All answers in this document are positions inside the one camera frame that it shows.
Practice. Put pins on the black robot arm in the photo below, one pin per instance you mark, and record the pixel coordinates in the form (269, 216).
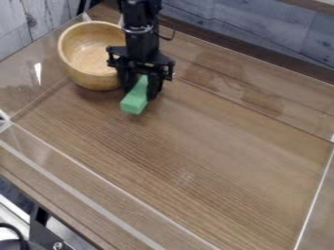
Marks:
(141, 14)

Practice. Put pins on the clear acrylic tray wall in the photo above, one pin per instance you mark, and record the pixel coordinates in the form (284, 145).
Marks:
(213, 171)

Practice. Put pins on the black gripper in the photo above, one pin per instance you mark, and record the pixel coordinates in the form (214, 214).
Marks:
(141, 58)

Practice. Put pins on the green rectangular stick block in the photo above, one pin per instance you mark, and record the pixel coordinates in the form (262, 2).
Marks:
(135, 100)

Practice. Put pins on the wooden bowl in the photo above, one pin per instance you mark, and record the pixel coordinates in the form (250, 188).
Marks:
(82, 46)

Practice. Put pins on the black table leg bracket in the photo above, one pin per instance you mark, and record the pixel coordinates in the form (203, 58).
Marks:
(40, 234)

